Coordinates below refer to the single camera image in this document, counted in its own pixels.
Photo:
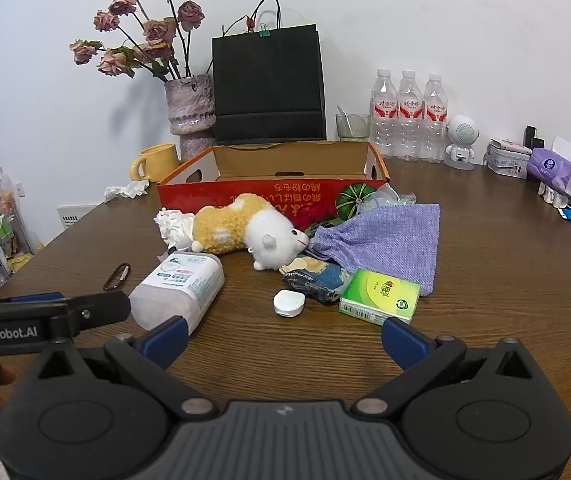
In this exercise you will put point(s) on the white wet wipes pack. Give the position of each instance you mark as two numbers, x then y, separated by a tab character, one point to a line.
180	285

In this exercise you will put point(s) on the yellow mug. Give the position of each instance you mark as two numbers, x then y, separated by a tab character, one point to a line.
160	162

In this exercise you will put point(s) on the white round case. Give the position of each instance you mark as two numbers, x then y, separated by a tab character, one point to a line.
289	304

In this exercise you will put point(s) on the dark blue snack packet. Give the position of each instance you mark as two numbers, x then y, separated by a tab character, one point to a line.
320	284

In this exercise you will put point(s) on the clear glass cup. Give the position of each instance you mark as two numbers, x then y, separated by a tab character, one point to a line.
354	131

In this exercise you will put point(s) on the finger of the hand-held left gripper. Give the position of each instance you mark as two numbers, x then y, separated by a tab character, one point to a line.
97	307
15	298

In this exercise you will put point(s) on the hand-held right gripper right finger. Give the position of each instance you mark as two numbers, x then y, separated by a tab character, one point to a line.
403	342

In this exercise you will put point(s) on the red cardboard box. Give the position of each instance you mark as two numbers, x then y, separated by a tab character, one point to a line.
265	195

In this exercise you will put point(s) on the clear plastic spoon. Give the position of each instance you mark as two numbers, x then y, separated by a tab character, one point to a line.
344	115

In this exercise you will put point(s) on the teal binder clip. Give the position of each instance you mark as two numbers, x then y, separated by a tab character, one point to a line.
264	33

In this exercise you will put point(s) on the black paper bag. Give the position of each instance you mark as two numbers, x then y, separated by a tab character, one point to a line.
265	85

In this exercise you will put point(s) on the grey carabiner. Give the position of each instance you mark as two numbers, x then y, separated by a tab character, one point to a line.
106	286

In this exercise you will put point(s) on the yellow white plush toy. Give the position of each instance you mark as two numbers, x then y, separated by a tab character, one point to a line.
225	225

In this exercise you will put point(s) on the white robot figure speaker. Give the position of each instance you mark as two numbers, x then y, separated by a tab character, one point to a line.
464	132

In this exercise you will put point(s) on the small white bottles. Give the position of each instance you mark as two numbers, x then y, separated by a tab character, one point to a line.
550	195

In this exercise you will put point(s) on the crumpled white tissue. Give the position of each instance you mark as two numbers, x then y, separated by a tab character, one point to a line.
128	190
173	225

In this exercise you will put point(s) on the black rectangular object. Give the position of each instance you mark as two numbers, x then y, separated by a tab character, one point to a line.
531	135

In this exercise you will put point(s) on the clear water bottle red label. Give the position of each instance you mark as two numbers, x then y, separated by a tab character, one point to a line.
410	110
435	112
383	110

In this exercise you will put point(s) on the dried pink rose bouquet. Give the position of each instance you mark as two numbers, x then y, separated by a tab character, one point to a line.
158	32

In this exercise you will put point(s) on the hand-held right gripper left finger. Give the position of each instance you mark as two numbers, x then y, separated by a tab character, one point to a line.
166	340

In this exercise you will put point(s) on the printed tin box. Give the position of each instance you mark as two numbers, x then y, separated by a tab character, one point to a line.
508	162

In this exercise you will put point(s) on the purple ceramic vase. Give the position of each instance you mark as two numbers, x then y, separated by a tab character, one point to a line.
190	105

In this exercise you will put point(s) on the purple tissue pack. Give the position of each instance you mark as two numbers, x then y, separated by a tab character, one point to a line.
550	165

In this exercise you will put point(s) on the clear plastic bag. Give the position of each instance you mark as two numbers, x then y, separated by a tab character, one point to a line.
385	199

